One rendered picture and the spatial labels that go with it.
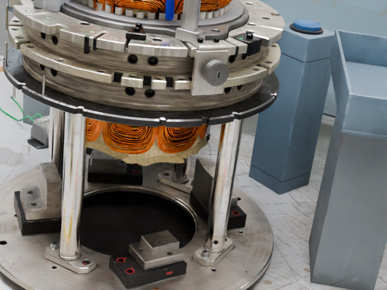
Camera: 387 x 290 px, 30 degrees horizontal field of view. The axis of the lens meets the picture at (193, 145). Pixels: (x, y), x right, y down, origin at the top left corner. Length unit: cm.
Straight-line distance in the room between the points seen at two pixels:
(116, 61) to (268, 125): 43
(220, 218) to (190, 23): 27
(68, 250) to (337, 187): 33
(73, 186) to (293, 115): 39
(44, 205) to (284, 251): 33
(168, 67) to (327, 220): 29
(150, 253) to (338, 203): 23
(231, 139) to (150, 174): 28
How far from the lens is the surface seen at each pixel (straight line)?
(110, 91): 75
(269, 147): 113
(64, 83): 78
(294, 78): 107
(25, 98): 127
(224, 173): 86
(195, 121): 74
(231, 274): 90
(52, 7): 80
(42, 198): 95
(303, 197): 114
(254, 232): 99
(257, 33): 80
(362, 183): 88
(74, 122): 79
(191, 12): 73
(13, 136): 124
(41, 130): 120
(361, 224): 91
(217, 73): 71
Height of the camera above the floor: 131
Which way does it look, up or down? 25 degrees down
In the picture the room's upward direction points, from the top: 7 degrees clockwise
